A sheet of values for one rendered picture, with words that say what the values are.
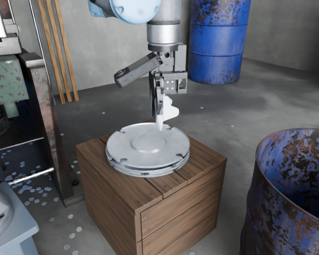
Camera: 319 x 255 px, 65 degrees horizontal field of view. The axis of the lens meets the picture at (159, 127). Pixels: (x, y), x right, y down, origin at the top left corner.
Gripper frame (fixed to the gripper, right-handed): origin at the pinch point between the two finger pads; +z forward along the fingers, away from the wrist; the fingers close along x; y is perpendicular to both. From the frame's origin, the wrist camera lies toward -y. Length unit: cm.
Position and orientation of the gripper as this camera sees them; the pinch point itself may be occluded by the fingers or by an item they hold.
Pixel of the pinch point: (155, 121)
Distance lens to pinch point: 66.4
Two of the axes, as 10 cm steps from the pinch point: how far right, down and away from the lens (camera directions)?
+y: 9.8, -1.1, 1.9
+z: 0.1, 8.8, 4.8
